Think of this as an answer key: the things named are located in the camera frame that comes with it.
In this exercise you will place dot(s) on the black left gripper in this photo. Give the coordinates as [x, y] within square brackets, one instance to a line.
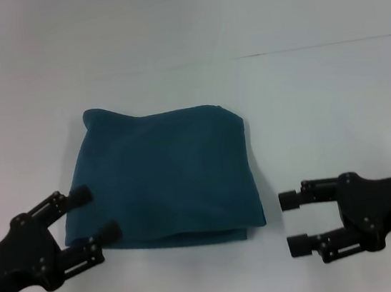
[19, 255]

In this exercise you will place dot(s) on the blue teal shirt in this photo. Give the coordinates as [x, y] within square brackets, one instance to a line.
[163, 175]

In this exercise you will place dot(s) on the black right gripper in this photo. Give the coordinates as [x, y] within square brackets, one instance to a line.
[380, 208]

